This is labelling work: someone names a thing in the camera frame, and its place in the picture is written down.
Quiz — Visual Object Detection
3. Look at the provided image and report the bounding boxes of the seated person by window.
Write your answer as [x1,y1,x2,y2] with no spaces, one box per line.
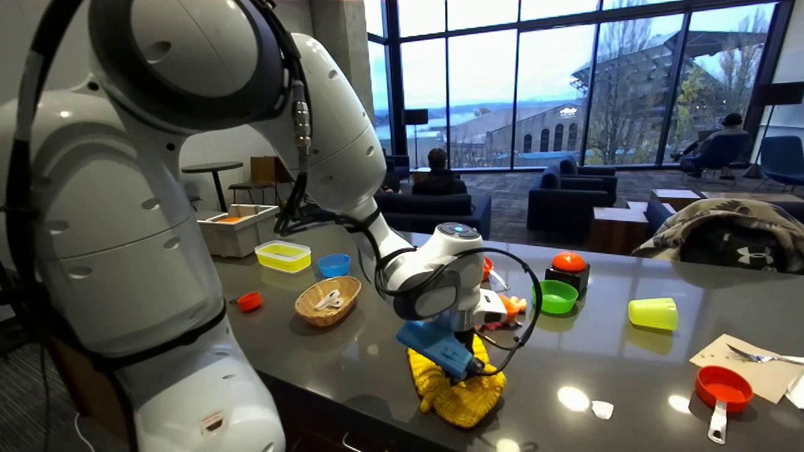
[677,111,753,181]

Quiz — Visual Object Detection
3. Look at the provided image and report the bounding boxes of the round wicker basket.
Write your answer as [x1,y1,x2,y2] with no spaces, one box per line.
[292,274,366,332]

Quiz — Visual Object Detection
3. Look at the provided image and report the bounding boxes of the yellow-green block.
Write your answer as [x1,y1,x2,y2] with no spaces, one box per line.
[626,295,680,333]

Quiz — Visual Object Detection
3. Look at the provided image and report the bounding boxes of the red measuring cup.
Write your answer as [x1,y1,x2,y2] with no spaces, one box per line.
[692,363,756,447]

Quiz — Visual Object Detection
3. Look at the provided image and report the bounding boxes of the white storage bin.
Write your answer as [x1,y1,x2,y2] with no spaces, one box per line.
[196,201,282,261]

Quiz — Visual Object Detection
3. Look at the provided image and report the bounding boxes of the black round table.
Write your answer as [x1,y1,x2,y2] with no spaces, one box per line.
[180,157,245,214]

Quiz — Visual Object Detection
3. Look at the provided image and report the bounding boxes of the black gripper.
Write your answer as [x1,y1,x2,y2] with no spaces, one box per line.
[455,327,498,379]

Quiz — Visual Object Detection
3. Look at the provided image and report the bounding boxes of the white paper sheet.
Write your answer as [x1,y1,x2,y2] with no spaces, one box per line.
[686,332,804,407]

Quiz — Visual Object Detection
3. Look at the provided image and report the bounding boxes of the yellow plastic container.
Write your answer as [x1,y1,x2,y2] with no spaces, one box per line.
[253,237,313,276]

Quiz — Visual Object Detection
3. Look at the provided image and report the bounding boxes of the wooden side table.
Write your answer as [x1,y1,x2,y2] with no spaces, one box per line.
[583,185,658,256]

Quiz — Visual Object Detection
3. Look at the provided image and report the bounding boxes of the small blue bowl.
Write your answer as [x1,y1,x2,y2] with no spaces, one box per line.
[313,251,353,280]

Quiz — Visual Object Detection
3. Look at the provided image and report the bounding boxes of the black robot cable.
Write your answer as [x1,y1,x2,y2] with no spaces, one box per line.
[3,0,544,382]

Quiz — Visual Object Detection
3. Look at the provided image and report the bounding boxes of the yellow knitted towel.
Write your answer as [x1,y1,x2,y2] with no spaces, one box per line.
[405,332,510,431]

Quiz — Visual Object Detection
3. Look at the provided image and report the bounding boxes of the small red object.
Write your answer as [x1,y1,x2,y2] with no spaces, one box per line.
[234,289,265,315]

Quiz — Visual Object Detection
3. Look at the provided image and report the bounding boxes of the dark blue armchair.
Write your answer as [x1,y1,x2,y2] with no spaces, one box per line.
[525,161,621,245]

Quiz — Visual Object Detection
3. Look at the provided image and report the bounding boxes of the seated person on sofa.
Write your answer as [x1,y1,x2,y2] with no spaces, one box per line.
[410,145,470,201]

